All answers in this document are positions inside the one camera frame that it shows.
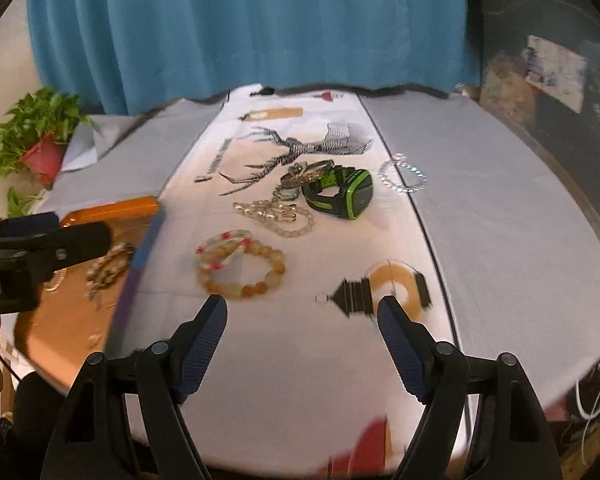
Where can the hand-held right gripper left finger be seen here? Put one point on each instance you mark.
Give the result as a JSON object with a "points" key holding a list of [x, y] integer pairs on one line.
{"points": [[200, 350]]}

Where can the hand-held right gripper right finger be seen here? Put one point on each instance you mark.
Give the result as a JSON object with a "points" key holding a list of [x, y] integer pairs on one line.
{"points": [[405, 350]]}

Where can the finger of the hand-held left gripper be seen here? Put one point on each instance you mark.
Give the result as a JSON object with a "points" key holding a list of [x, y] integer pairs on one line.
{"points": [[30, 221], [80, 242]]}

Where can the orange metal tray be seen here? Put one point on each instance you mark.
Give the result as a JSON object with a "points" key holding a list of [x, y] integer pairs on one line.
{"points": [[75, 310]]}

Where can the green black watch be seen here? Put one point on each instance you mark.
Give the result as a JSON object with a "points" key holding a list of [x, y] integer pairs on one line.
{"points": [[352, 195]]}

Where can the potted green plant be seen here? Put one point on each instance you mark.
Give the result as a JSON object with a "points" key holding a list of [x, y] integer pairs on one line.
{"points": [[40, 130]]}

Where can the white printed table runner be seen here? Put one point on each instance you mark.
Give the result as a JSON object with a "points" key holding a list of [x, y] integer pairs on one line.
{"points": [[300, 360]]}

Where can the grey tablecloth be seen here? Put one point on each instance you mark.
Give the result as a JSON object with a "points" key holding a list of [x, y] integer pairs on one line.
{"points": [[505, 240]]}

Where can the gold bangle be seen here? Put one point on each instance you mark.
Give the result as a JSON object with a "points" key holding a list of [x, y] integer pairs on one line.
{"points": [[312, 170]]}

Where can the transparent storage box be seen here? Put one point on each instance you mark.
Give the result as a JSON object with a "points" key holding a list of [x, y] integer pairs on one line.
{"points": [[540, 125]]}

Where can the blue curtain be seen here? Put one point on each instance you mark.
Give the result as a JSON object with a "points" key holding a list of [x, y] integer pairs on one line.
{"points": [[250, 25]]}

